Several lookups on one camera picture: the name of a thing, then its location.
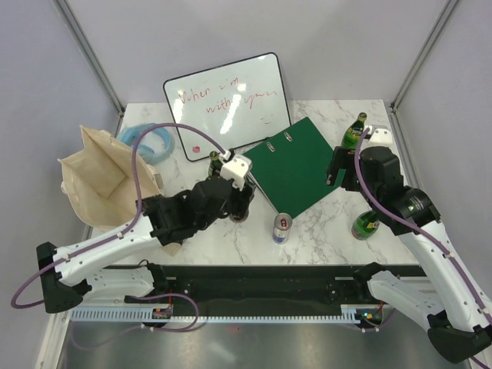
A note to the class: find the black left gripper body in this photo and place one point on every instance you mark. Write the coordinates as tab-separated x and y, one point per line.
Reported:
235	204

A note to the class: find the white slotted cable duct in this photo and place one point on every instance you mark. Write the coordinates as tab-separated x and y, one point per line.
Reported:
151	315

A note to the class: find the silver blue energy drink can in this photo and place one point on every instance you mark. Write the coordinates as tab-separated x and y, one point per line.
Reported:
281	228

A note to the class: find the green ring binder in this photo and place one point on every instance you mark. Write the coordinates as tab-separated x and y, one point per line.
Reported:
290	168

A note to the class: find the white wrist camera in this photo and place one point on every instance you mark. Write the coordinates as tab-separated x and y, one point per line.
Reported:
379	135
235	168

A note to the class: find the green perrier bottle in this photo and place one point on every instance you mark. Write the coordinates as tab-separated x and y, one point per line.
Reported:
353	133
365	225
215	164

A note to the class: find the beige canvas tote bag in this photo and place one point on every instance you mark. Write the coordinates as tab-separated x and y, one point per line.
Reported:
99	181

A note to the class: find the small white whiteboard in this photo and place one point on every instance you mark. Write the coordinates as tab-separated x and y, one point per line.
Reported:
237	104

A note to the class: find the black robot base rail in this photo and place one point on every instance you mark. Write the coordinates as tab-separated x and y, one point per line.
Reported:
261	290

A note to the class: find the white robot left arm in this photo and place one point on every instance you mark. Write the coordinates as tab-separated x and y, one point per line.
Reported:
166	220

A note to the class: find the cola bottle red cap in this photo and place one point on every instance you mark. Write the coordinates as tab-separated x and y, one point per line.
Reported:
239	218

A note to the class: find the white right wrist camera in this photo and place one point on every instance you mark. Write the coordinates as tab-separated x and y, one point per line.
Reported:
379	135

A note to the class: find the aluminium frame post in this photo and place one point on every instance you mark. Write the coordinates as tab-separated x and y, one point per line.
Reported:
87	50
430	42

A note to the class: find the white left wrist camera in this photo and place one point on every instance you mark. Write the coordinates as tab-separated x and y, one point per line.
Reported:
235	168

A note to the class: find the left aluminium frame post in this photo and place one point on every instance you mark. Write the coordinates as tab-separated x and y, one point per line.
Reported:
87	50

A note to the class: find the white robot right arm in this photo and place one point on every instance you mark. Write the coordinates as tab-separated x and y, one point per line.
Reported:
457	319

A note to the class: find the right aluminium frame post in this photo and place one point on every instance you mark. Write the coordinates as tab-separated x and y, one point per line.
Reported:
430	42

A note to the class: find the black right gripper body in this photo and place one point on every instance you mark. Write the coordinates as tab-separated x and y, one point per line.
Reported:
344	157

